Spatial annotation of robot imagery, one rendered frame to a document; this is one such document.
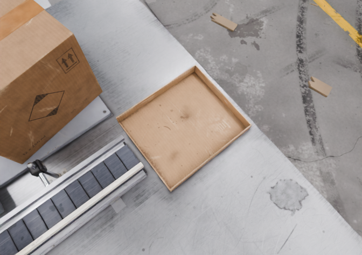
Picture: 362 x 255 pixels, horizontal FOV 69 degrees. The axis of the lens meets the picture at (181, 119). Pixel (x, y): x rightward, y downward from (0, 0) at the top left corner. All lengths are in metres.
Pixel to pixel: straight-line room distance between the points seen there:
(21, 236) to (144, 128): 0.40
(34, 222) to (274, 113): 1.50
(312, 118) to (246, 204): 1.25
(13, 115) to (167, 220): 0.45
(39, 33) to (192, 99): 0.45
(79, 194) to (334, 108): 1.72
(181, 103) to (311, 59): 1.49
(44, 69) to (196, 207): 0.50
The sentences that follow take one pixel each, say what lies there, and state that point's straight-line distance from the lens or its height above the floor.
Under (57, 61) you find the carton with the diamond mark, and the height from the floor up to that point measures 1.08.
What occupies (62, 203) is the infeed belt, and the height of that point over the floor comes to 0.88.
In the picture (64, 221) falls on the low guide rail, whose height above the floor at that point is 0.91.
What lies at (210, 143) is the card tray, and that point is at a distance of 0.79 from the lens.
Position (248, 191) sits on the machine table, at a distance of 0.79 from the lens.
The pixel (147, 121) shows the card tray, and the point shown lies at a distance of 0.81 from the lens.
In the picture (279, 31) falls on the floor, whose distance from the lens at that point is 2.23.
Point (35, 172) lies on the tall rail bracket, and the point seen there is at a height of 0.97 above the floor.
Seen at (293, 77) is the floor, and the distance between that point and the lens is 2.04.
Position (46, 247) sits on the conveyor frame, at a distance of 0.77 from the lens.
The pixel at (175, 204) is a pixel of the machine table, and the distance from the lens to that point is 0.76.
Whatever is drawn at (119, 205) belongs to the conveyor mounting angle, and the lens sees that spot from 0.76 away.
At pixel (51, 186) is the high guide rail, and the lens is 0.68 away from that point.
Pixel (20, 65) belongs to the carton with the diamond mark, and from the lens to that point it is 0.63.
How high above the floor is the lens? 1.58
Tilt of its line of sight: 69 degrees down
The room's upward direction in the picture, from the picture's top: 7 degrees clockwise
